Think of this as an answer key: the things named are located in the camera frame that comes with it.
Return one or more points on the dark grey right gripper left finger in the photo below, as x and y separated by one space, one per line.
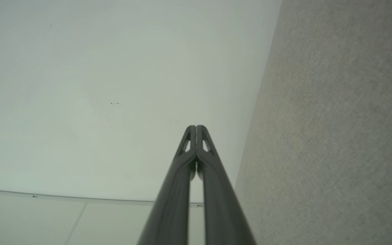
170 204

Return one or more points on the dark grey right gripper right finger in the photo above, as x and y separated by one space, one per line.
221 204

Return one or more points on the grey felt mat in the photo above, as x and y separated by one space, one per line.
335 119

